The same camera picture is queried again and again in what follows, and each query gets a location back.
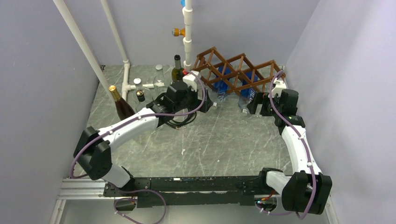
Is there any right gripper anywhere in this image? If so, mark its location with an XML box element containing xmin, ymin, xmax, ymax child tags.
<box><xmin>247</xmin><ymin>91</ymin><xmax>282</xmax><ymax>117</ymax></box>

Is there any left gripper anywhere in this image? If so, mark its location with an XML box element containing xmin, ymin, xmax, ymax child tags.
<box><xmin>174</xmin><ymin>84</ymin><xmax>212</xmax><ymax>113</ymax></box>

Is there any dark green wine bottle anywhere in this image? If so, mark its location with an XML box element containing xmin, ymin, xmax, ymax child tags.
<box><xmin>171</xmin><ymin>55</ymin><xmax>184</xmax><ymax>82</ymax></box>

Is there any clear glass bottle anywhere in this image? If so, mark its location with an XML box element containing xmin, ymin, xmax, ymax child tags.
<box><xmin>133</xmin><ymin>78</ymin><xmax>150</xmax><ymax>92</ymax></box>
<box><xmin>153</xmin><ymin>64</ymin><xmax>168</xmax><ymax>95</ymax></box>

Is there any dark bottle black cap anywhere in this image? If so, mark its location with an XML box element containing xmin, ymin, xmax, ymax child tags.
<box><xmin>135</xmin><ymin>90</ymin><xmax>146</xmax><ymax>103</ymax></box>

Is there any brown gold-capped wine bottle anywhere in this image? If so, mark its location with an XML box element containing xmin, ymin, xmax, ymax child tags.
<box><xmin>109</xmin><ymin>85</ymin><xmax>135</xmax><ymax>120</ymax></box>

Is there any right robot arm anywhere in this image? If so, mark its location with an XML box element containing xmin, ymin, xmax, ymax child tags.
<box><xmin>236</xmin><ymin>89</ymin><xmax>332</xmax><ymax>215</ymax></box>

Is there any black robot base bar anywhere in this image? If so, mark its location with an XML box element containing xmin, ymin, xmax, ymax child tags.
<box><xmin>103</xmin><ymin>175</ymin><xmax>279</xmax><ymax>209</ymax></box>

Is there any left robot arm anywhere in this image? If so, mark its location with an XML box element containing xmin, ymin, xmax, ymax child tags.
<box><xmin>70</xmin><ymin>81</ymin><xmax>212</xmax><ymax>196</ymax></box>

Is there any blue label clear bottle left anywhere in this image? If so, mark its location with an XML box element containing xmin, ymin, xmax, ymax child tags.
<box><xmin>213</xmin><ymin>65</ymin><xmax>231</xmax><ymax>108</ymax></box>

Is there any blue label clear bottle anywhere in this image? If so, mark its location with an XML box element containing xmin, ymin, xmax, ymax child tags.
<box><xmin>238</xmin><ymin>87</ymin><xmax>256</xmax><ymax>116</ymax></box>
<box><xmin>213</xmin><ymin>65</ymin><xmax>231</xmax><ymax>108</ymax></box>

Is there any blue label clear bottle right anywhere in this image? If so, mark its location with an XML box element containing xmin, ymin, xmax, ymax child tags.
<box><xmin>238</xmin><ymin>87</ymin><xmax>256</xmax><ymax>116</ymax></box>

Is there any brown wooden wine rack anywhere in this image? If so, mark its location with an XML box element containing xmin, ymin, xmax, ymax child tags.
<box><xmin>193</xmin><ymin>47</ymin><xmax>282</xmax><ymax>96</ymax></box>

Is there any orange valve fitting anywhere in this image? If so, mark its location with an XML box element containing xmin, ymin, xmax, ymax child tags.
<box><xmin>172</xmin><ymin>28</ymin><xmax>186</xmax><ymax>37</ymax></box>

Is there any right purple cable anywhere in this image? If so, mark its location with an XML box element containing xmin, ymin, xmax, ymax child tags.
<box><xmin>255</xmin><ymin>70</ymin><xmax>318</xmax><ymax>220</ymax></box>

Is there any purple cable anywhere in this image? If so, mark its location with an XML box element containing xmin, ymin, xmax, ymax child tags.
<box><xmin>69</xmin><ymin>71</ymin><xmax>207</xmax><ymax>224</ymax></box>
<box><xmin>255</xmin><ymin>70</ymin><xmax>318</xmax><ymax>220</ymax></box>

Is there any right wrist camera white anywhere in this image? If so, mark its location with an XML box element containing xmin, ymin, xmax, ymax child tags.
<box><xmin>271</xmin><ymin>78</ymin><xmax>287</xmax><ymax>97</ymax></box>

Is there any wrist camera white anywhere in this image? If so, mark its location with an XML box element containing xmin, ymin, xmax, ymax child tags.
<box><xmin>182</xmin><ymin>71</ymin><xmax>201</xmax><ymax>92</ymax></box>
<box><xmin>271</xmin><ymin>78</ymin><xmax>287</xmax><ymax>97</ymax></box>

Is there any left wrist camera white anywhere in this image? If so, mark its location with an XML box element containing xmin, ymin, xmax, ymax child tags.
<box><xmin>182</xmin><ymin>71</ymin><xmax>201</xmax><ymax>92</ymax></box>

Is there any coiled black cable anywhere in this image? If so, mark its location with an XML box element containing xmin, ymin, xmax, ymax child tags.
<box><xmin>164</xmin><ymin>111</ymin><xmax>198</xmax><ymax>130</ymax></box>

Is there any white PVC pipe frame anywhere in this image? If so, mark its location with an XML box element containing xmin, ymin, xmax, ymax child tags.
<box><xmin>53</xmin><ymin>0</ymin><xmax>193</xmax><ymax>100</ymax></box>

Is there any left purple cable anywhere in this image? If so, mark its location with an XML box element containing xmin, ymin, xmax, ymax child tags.
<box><xmin>69</xmin><ymin>71</ymin><xmax>207</xmax><ymax>224</ymax></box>

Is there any aluminium rail frame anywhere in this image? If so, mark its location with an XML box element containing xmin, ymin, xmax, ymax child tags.
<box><xmin>49</xmin><ymin>176</ymin><xmax>338</xmax><ymax>224</ymax></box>

